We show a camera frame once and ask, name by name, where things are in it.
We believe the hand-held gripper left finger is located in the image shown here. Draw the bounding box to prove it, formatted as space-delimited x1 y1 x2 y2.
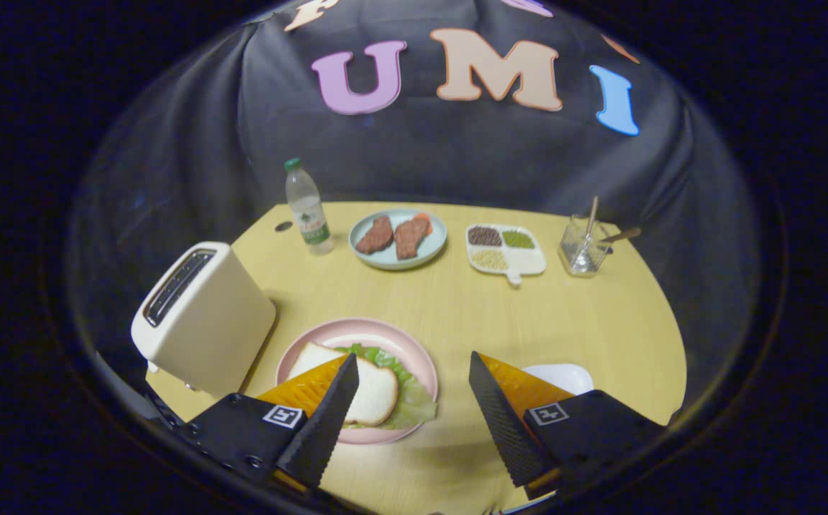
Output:
174 353 361 494

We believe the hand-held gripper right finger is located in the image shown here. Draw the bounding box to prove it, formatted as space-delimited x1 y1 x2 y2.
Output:
468 350 665 500

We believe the toasted bread slice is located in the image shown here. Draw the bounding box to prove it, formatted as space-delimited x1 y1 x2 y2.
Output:
287 341 400 427

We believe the green lettuce leaf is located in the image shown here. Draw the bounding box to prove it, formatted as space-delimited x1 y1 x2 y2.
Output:
335 343 438 431

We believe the white plate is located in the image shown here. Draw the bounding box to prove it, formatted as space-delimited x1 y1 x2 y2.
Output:
521 363 594 396

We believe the pink plate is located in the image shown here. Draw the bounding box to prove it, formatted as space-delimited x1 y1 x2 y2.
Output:
275 318 439 446

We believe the cream toaster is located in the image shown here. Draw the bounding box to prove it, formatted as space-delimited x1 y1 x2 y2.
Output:
131 241 277 400

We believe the white divided dish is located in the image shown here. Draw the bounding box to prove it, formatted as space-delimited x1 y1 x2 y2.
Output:
465 223 547 287

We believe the heap of pale soybeans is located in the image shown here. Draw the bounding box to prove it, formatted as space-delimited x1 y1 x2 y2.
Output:
471 248 509 271

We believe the pale blue plate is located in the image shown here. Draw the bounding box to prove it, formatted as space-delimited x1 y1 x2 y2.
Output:
348 208 448 271

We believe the clear glass utensil holder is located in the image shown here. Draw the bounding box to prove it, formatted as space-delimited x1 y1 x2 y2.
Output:
558 213 611 278

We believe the brown meat piece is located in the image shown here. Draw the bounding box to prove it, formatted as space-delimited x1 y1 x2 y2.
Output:
393 217 431 260
355 216 394 255

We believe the clear water bottle green cap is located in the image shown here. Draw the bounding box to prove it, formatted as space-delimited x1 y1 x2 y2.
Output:
285 157 335 256

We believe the black backdrop cloth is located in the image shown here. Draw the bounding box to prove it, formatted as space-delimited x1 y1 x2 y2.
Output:
64 0 765 430

